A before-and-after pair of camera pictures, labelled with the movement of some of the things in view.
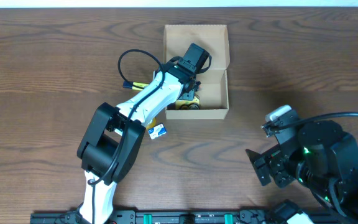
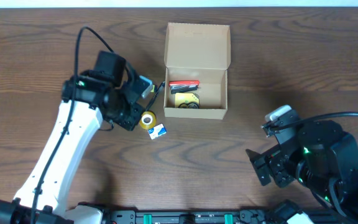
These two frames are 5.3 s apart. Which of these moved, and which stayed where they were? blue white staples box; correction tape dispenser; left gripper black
Moved: left gripper black
Stayed: blue white staples box; correction tape dispenser
